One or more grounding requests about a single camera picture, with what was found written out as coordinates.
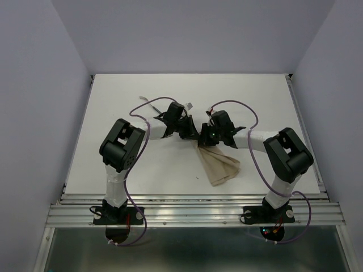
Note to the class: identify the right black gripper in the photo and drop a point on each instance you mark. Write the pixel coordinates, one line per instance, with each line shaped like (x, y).
(203, 139)

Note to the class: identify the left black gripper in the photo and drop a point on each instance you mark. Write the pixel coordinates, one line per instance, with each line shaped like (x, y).
(191, 133)

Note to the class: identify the beige cloth napkin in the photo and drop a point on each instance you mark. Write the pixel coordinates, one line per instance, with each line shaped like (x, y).
(218, 167)

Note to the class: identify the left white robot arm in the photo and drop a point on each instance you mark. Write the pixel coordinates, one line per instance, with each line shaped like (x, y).
(125, 143)

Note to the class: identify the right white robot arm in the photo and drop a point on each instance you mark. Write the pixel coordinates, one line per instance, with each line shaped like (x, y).
(287, 154)

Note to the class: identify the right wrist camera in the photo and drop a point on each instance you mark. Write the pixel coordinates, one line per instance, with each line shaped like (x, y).
(221, 120)

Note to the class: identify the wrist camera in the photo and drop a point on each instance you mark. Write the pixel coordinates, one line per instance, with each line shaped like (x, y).
(221, 120)
(175, 111)

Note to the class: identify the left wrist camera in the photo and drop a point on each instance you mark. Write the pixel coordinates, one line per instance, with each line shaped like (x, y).
(175, 111)

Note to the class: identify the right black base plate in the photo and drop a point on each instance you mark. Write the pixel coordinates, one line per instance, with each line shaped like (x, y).
(267, 215)

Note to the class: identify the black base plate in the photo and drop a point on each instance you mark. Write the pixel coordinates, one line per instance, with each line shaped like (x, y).
(129, 216)
(267, 215)

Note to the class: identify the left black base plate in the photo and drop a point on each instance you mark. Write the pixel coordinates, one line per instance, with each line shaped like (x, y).
(129, 216)

